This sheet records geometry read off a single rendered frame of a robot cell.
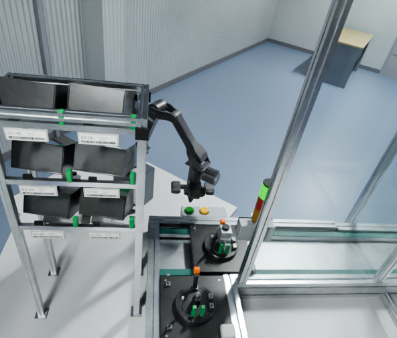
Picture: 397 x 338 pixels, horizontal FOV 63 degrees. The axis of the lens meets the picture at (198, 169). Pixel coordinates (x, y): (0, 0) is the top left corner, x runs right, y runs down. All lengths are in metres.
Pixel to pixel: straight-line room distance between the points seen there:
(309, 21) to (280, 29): 0.68
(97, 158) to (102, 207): 0.17
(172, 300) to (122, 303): 0.21
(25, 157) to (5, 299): 0.66
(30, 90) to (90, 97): 0.13
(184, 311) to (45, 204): 0.56
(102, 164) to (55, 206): 0.20
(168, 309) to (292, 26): 7.79
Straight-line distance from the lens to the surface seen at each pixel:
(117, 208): 0.96
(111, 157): 0.86
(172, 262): 1.36
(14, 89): 0.83
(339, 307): 1.53
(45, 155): 0.89
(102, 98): 0.78
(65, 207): 0.98
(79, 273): 1.42
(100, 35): 3.51
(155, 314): 1.19
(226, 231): 1.28
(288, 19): 8.51
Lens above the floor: 2.01
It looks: 36 degrees down
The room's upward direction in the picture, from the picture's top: 9 degrees clockwise
